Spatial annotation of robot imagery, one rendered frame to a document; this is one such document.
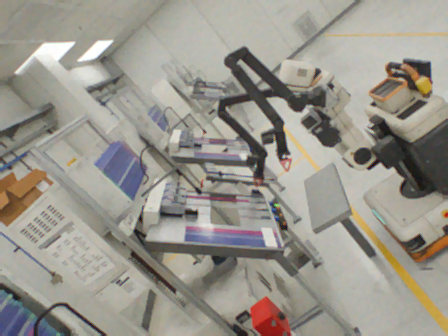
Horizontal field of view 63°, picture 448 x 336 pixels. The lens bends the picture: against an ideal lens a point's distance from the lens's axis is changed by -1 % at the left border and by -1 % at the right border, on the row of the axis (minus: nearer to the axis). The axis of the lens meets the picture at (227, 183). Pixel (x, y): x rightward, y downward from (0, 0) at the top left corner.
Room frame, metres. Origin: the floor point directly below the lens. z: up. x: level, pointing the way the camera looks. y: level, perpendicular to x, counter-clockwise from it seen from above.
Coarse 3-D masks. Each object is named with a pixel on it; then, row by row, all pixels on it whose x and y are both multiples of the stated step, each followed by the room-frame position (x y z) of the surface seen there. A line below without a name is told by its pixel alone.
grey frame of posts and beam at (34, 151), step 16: (96, 128) 2.45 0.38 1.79; (48, 160) 1.74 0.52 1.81; (64, 176) 1.73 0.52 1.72; (80, 192) 1.72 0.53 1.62; (96, 208) 1.72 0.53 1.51; (112, 224) 1.72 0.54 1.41; (128, 240) 1.72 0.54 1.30; (160, 272) 1.73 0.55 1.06; (176, 288) 1.73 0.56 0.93; (304, 288) 1.62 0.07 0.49; (208, 304) 1.76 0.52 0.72; (320, 304) 1.62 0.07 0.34; (224, 320) 1.75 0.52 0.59; (336, 320) 1.62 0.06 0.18
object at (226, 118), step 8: (224, 120) 2.22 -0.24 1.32; (232, 120) 2.24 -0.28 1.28; (232, 128) 2.26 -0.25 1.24; (240, 128) 2.25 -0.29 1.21; (240, 136) 2.26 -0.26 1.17; (248, 136) 2.25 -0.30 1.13; (248, 144) 2.27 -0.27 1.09; (256, 144) 2.26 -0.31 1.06; (256, 152) 2.26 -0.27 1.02; (264, 152) 2.25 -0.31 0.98
